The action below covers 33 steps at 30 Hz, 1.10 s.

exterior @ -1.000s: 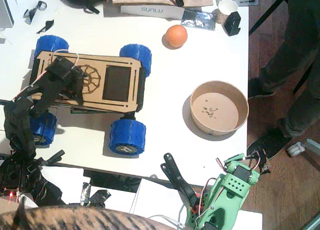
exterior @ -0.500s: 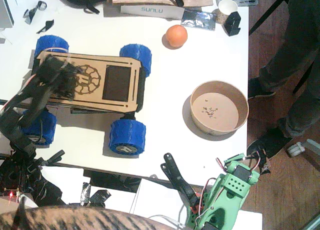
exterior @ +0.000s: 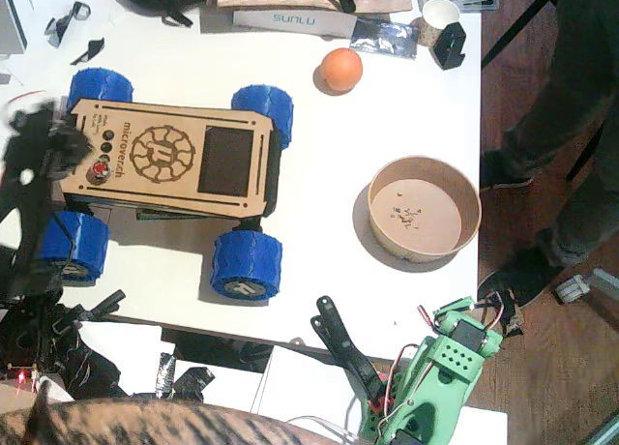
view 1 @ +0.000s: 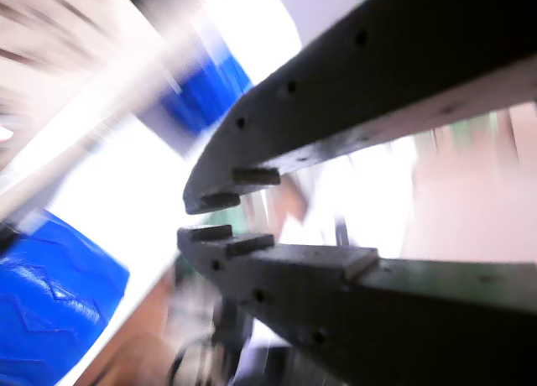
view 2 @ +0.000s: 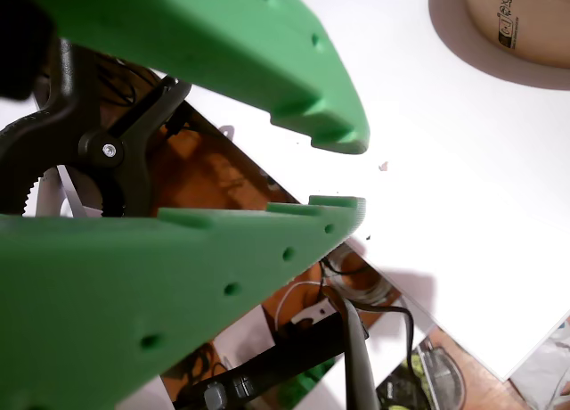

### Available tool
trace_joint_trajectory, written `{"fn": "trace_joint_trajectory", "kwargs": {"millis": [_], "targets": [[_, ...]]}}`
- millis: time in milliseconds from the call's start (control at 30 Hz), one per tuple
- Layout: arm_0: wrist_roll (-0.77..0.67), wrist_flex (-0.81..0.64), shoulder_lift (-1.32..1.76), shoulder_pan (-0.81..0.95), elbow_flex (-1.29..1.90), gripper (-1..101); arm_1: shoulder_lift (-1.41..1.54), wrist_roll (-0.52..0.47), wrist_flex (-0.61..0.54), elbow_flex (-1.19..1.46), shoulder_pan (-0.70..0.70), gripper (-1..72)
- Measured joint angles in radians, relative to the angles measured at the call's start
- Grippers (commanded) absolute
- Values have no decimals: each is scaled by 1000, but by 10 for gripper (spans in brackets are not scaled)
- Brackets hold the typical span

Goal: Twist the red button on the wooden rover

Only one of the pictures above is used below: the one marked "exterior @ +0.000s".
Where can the brown paper bowl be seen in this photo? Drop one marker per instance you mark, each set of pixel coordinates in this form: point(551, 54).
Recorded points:
point(416, 217)

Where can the white SUNLU box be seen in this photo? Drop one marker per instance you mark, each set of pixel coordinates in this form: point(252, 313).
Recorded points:
point(300, 26)

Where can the black metal bar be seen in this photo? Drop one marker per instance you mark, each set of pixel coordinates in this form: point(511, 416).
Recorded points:
point(512, 41)

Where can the crumpled black plastic bag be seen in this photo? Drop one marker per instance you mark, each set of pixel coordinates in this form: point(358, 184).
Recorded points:
point(97, 372)

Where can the blue rover wheel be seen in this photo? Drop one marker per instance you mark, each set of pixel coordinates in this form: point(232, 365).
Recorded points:
point(271, 106)
point(246, 266)
point(101, 84)
point(79, 242)

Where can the black clamp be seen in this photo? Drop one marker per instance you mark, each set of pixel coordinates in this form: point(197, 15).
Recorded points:
point(104, 305)

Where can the black plastic holder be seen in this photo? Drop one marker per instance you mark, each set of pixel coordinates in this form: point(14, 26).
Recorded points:
point(450, 48)

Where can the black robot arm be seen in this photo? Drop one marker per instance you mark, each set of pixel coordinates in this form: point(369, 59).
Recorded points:
point(24, 242)

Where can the paper cup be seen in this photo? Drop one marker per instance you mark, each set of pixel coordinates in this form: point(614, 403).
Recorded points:
point(440, 12)

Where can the white plug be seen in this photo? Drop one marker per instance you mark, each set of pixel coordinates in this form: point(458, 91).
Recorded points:
point(573, 289)

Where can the dark trouser leg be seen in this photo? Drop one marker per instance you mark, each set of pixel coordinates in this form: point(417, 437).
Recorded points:
point(570, 53)
point(590, 208)

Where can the black foil packet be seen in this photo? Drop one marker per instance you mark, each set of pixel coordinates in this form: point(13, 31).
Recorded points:
point(193, 382)
point(165, 375)

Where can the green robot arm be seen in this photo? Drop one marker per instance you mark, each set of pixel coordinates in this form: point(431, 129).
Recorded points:
point(450, 382)

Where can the black shoe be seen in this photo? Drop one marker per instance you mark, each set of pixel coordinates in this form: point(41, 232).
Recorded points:
point(503, 171)
point(522, 271)

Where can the black glasses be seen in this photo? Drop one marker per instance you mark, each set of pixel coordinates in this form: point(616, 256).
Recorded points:
point(79, 12)

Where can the grey device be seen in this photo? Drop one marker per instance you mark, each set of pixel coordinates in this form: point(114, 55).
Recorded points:
point(9, 29)

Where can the orange fruit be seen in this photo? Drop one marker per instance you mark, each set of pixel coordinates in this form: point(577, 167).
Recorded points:
point(341, 69)

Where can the silver foil packet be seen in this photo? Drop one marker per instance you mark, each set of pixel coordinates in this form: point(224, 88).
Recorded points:
point(382, 38)

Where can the black plastic piece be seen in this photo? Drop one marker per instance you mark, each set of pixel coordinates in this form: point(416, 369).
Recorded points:
point(94, 48)

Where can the brown black striped fur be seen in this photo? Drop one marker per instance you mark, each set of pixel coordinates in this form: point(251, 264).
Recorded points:
point(145, 423)

